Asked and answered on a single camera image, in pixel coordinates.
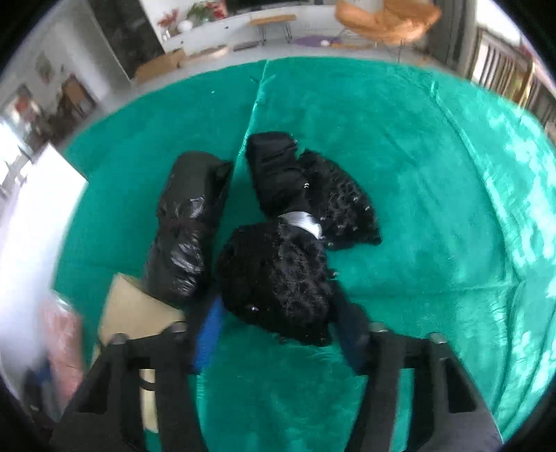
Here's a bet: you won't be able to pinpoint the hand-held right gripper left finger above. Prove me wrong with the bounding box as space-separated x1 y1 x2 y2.
50 300 227 452

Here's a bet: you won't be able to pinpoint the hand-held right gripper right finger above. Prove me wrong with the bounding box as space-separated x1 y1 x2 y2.
330 282 505 452

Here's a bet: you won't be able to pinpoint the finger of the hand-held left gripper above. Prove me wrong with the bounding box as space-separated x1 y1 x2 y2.
24 365 59 420

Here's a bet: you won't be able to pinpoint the pink face mask packet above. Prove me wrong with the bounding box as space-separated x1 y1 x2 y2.
38 296 85 405

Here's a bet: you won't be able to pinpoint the black curly hairpiece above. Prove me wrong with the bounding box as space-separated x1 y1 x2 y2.
300 149 382 250
216 221 335 347

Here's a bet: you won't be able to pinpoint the folded beige cloth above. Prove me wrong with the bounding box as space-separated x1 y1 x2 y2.
93 273 189 435

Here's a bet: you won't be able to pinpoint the black plastic bag roll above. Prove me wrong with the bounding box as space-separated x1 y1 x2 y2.
143 151 235 304

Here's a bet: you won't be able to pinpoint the white board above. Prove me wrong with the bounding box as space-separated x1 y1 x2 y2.
0 143 90 379

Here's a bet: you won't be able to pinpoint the green tablecloth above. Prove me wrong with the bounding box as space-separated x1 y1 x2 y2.
54 56 556 452

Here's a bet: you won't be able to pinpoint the black cloth with silver label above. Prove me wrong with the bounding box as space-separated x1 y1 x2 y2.
245 132 324 240

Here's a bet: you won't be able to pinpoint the purple floor mat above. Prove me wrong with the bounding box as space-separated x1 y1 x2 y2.
294 35 342 48

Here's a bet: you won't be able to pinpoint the white television cabinet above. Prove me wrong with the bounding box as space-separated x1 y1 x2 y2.
161 4 340 55

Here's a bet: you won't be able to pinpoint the wooden dining chair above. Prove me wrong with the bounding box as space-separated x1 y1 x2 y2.
471 26 537 103

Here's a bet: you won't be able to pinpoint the dark glass cabinet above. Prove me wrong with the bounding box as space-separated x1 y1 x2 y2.
87 0 166 81

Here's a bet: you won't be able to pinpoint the red flowers in vase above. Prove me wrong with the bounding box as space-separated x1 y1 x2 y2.
157 9 180 41

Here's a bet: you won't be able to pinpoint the orange lounge chair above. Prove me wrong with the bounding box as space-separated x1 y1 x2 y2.
335 0 441 46

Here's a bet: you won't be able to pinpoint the wooden stool with metal legs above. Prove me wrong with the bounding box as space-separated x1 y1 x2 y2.
248 14 297 44

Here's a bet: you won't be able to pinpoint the leafy green plant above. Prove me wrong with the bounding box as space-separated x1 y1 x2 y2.
187 0 227 22

